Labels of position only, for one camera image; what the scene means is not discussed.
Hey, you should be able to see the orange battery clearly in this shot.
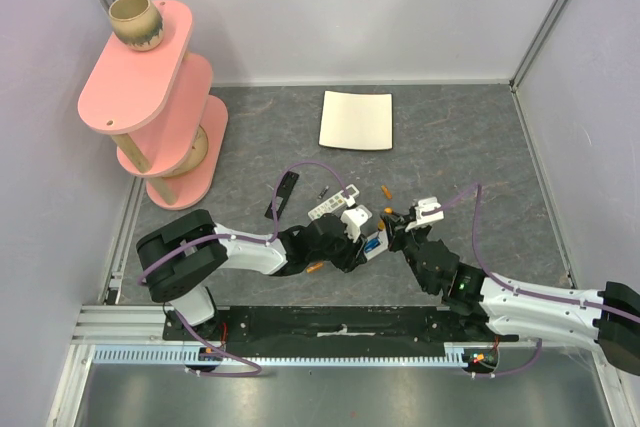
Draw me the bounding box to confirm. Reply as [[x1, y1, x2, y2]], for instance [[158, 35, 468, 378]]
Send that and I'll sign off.
[[381, 185, 392, 199], [306, 262, 324, 274]]

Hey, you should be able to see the white remote control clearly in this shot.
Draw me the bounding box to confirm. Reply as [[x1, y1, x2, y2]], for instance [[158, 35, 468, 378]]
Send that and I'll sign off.
[[307, 184, 360, 220]]

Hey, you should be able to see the black remote control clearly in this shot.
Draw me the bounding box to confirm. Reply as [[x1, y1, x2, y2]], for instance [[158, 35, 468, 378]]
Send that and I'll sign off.
[[265, 171, 299, 220]]

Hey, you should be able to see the small white box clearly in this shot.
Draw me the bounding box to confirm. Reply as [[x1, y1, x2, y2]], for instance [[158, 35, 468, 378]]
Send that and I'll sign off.
[[359, 229, 388, 263]]

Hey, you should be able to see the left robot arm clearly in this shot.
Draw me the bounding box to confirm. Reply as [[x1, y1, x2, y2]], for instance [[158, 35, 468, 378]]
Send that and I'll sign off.
[[136, 206, 371, 340]]

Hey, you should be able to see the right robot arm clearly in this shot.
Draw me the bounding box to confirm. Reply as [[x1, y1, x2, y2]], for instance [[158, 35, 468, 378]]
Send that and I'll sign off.
[[381, 208, 639, 376]]

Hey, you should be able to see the blue battery in box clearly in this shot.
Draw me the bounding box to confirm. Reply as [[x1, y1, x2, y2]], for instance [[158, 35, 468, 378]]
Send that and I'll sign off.
[[364, 239, 380, 253]]

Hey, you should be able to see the dark blue AAA battery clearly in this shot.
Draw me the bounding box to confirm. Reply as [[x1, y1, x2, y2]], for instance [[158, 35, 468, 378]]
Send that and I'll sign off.
[[317, 186, 329, 199]]

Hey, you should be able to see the white square plate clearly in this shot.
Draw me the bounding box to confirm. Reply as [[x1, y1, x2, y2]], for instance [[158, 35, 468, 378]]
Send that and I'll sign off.
[[319, 91, 393, 151]]

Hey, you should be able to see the beige cup on lower shelf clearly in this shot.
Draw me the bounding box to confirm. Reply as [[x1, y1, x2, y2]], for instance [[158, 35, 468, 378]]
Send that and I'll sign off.
[[174, 126, 208, 175]]

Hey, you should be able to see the pink three tier shelf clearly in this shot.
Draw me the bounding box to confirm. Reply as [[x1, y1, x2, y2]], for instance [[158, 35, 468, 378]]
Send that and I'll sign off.
[[77, 0, 228, 210]]

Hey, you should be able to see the beige ceramic mug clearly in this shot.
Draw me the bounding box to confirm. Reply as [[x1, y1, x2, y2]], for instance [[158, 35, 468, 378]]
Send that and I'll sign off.
[[108, 0, 164, 52]]

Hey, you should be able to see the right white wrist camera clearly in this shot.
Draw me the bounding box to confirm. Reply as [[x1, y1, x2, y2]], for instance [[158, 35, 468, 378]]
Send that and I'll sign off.
[[405, 197, 444, 232]]

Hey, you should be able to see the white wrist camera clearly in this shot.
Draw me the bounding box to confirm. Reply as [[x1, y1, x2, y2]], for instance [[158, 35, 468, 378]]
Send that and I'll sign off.
[[340, 197, 373, 242], [405, 197, 444, 232]]

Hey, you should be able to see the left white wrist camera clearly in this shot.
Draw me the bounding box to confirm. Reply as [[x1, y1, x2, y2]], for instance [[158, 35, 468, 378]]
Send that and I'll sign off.
[[340, 197, 373, 242]]

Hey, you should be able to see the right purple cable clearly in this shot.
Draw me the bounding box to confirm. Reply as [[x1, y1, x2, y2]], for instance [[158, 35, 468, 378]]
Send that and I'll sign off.
[[437, 183, 640, 381]]

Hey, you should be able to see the purple cable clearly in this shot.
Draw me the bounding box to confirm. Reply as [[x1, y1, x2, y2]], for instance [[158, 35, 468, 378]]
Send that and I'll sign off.
[[136, 161, 357, 377], [437, 183, 640, 381]]

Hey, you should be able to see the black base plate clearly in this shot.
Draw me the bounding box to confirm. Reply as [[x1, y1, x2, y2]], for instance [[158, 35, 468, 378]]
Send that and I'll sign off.
[[194, 306, 519, 356]]

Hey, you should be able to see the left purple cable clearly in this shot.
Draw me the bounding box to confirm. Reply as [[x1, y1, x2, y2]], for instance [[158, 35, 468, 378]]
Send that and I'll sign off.
[[136, 161, 357, 377]]

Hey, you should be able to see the light blue cable duct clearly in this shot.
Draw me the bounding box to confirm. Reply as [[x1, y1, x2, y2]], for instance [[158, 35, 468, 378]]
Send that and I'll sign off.
[[94, 342, 500, 368]]

